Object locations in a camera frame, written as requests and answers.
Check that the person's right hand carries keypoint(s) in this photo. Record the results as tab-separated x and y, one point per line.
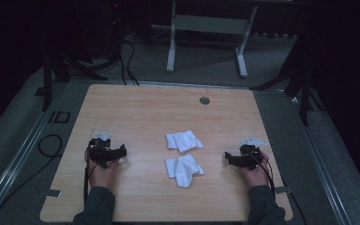
256	176

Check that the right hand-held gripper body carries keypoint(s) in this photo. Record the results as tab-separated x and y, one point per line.
248	156

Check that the black metal stand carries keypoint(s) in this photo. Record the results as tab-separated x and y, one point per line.
56	67
303	81

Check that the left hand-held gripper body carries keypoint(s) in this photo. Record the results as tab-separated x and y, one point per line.
98	150

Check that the grey table grommet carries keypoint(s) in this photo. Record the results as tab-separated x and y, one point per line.
204	100

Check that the grey tape strip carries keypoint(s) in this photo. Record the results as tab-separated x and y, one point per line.
283	189
53	193

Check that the person's left hand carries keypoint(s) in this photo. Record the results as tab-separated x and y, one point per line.
101	175

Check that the white desk frame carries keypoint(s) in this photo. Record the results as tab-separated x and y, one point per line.
211	25

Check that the white sock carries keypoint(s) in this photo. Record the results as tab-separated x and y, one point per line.
183	169
183	141

